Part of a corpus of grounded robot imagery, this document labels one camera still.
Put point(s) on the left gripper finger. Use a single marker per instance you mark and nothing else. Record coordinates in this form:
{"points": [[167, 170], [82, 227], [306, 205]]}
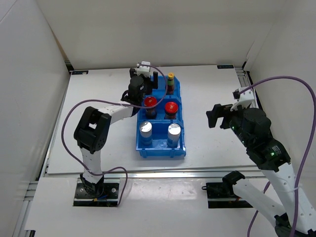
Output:
{"points": [[132, 72], [155, 80]]}

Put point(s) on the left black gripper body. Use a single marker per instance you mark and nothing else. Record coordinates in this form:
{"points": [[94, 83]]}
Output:
{"points": [[147, 84]]}

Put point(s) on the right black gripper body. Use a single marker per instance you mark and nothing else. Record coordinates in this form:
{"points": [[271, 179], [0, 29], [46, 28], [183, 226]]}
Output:
{"points": [[234, 123]]}

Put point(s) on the yellow-cap sauce bottle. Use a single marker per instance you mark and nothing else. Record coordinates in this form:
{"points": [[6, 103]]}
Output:
{"points": [[170, 84]]}

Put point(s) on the red-lid sauce jar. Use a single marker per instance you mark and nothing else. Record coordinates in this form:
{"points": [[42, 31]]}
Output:
{"points": [[171, 109], [150, 110]]}

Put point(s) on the silver-top shaker can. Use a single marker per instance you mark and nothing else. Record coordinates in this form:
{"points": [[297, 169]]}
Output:
{"points": [[145, 129], [173, 135]]}

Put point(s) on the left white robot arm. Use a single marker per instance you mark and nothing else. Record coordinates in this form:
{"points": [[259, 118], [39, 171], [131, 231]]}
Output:
{"points": [[92, 130]]}

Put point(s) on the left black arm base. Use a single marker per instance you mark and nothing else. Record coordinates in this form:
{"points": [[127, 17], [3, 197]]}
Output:
{"points": [[104, 193]]}

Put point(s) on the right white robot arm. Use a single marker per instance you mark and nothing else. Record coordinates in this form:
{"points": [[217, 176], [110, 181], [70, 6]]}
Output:
{"points": [[294, 216]]}

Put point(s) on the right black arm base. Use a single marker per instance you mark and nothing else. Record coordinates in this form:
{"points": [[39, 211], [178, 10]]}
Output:
{"points": [[221, 194]]}

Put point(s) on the right black corner label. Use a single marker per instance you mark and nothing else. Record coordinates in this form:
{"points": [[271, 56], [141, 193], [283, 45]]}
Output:
{"points": [[225, 66]]}

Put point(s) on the black corner label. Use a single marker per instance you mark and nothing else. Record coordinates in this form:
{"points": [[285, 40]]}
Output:
{"points": [[84, 72], [225, 66]]}

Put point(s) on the blue three-compartment plastic bin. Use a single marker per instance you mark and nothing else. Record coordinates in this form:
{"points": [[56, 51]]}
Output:
{"points": [[159, 146]]}

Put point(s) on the left black corner label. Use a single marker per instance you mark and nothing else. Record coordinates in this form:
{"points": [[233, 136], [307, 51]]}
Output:
{"points": [[84, 72]]}

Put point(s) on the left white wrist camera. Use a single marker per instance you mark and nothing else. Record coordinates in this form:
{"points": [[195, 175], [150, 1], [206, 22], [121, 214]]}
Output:
{"points": [[143, 69]]}

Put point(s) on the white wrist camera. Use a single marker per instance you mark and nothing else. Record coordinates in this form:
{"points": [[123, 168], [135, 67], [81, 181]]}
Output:
{"points": [[244, 97], [143, 69]]}

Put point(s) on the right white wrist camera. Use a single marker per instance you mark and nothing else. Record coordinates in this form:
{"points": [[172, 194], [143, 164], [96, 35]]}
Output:
{"points": [[244, 97]]}

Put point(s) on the right aluminium side rail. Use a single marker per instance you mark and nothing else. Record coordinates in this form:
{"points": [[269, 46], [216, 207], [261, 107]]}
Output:
{"points": [[244, 81]]}

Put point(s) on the aluminium side rail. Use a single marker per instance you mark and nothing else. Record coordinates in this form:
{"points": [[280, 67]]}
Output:
{"points": [[40, 150], [244, 81]]}

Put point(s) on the aluminium front rail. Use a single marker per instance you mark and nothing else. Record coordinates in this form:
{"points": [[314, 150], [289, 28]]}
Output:
{"points": [[249, 171]]}

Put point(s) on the left aluminium side rail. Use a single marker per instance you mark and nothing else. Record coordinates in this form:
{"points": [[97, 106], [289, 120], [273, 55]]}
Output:
{"points": [[40, 150]]}

